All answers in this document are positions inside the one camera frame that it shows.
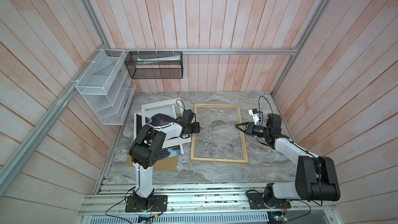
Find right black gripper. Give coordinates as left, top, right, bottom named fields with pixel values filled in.
left=235, top=122, right=269, bottom=139

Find white photo mat board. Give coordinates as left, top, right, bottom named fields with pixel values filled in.
left=142, top=98, right=192, bottom=148

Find light wooden picture frame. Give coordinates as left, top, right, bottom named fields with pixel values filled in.
left=190, top=103, right=249, bottom=164

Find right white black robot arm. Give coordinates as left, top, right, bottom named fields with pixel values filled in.
left=235, top=122, right=341, bottom=208

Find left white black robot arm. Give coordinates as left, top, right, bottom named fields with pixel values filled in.
left=129, top=122, right=201, bottom=200

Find dark photo with white border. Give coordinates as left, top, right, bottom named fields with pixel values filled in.
left=133, top=111, right=184, bottom=160

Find brown cardboard backing board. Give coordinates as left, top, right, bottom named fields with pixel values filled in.
left=124, top=113, right=184, bottom=172

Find paper sheet inside black basket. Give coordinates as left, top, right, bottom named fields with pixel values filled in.
left=136, top=55, right=181, bottom=65

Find aluminium slotted base rails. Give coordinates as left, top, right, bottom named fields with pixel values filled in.
left=77, top=181, right=343, bottom=224

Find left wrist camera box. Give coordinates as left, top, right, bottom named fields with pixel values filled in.
left=179, top=110, right=195, bottom=125

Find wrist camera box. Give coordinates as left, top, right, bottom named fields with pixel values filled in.
left=179, top=110, right=195, bottom=125
left=266, top=113, right=282, bottom=129

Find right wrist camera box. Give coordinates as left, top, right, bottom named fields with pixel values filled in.
left=266, top=113, right=282, bottom=129

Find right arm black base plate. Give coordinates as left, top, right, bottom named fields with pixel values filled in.
left=246, top=191, right=291, bottom=209

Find black wire mesh basket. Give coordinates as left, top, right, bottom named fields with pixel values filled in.
left=124, top=51, right=184, bottom=79

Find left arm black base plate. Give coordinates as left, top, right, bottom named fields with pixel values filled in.
left=125, top=195, right=168, bottom=213

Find white wire mesh shelf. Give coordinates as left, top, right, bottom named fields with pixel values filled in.
left=76, top=49, right=136, bottom=125

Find aluminium wall rail frame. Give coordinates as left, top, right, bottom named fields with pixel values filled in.
left=0, top=0, right=343, bottom=197

